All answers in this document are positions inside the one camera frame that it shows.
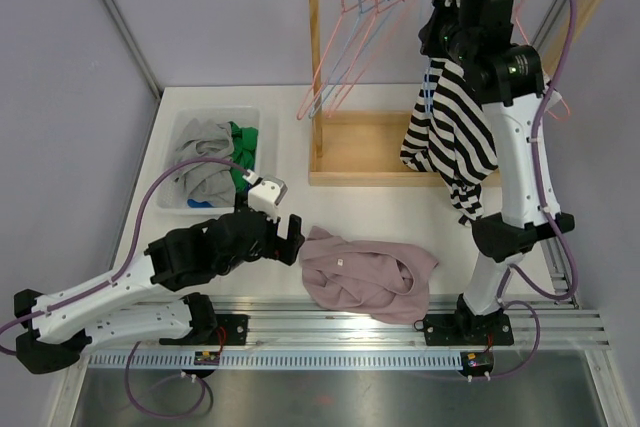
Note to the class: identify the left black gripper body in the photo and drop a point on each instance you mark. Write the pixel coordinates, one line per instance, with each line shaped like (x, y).
(266, 247)

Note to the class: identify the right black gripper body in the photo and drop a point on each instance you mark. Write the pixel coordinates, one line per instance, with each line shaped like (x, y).
(441, 38)

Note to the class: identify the pink wire hanger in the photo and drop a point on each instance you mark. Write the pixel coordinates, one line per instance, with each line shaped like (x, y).
(556, 97)
(330, 47)
(375, 49)

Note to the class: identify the grey tank top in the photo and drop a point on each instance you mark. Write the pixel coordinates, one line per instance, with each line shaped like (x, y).
(206, 181)

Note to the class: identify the blue tank top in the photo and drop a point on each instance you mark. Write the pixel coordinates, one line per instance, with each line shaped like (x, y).
(199, 204)

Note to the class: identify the green tank top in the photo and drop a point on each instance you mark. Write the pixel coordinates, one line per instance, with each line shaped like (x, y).
(244, 141)

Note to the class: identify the black white striped tank top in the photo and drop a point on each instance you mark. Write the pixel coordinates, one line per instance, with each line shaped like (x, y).
(448, 134)

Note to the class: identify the pink tank top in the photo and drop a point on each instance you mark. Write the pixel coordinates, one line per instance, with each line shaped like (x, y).
(385, 280)

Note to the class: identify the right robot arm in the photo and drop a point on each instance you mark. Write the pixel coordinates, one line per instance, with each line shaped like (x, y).
(507, 80)

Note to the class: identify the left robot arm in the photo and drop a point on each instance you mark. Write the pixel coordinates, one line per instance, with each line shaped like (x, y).
(156, 297)

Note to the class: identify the clear plastic basket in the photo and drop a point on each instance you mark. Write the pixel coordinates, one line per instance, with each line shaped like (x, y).
(169, 198)

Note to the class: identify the wooden clothes rack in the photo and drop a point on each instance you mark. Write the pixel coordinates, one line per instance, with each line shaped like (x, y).
(361, 148)

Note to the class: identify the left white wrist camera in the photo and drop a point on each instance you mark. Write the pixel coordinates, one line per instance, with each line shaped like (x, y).
(265, 194)

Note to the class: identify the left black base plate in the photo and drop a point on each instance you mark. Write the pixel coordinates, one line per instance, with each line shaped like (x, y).
(232, 329)

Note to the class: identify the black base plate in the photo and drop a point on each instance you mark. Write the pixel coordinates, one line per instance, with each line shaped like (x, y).
(454, 329)
(232, 329)

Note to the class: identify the white slotted cable duct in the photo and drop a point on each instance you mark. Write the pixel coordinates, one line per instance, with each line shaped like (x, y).
(272, 360)

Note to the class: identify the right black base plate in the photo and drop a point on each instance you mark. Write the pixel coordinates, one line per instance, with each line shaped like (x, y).
(454, 329)

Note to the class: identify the aluminium mounting rail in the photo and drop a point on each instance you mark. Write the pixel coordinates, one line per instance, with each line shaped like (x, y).
(298, 324)

